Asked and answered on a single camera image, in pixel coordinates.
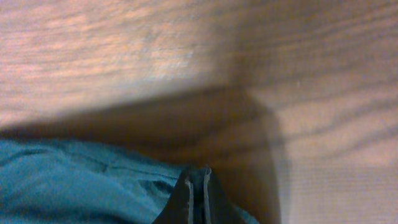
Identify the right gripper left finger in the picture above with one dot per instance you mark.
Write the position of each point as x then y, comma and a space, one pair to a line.
179, 207

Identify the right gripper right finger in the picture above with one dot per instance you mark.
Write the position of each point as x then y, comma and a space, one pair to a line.
217, 208

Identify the black Nike t-shirt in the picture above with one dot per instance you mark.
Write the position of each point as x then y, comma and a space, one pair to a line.
59, 181

